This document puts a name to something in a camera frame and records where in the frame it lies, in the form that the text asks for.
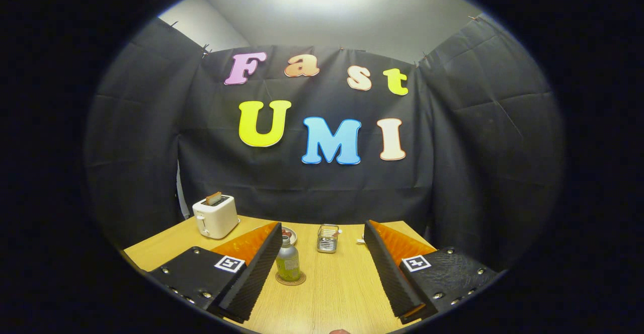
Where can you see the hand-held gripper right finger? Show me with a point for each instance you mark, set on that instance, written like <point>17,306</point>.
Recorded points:
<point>390,278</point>

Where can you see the silver juice bottle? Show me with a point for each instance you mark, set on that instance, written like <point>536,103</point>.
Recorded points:
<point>288,263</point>

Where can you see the round brown coaster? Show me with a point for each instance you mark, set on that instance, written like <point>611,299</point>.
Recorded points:
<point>302,279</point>

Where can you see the white divided snack dish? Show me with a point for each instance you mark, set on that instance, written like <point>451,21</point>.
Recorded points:
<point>361,240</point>

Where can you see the white toaster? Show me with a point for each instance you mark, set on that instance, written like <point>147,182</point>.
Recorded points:
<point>216,221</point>

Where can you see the round white plate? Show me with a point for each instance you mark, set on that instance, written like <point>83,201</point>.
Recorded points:
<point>292,234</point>

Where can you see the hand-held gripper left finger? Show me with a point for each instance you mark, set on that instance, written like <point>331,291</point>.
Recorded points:
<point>256,278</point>

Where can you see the wooden table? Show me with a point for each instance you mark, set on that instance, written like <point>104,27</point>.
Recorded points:
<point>337,288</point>

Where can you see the toast slice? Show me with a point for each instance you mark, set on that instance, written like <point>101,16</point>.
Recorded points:
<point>213,198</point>

